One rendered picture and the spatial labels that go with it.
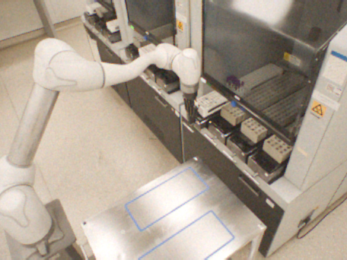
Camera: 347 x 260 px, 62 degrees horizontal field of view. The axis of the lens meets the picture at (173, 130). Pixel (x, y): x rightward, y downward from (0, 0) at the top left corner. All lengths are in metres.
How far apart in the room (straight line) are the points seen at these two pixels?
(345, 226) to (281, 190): 0.97
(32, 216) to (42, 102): 0.44
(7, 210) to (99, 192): 1.19
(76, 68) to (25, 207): 0.57
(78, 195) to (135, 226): 1.25
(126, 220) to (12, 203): 0.43
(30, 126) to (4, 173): 0.24
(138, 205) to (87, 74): 0.57
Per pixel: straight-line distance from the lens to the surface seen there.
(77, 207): 2.36
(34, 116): 1.27
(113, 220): 1.26
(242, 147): 1.45
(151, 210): 1.25
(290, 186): 1.46
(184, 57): 1.33
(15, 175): 1.39
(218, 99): 1.63
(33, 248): 1.44
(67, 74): 1.04
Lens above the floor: 1.90
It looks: 45 degrees down
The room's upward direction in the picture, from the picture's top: 5 degrees counter-clockwise
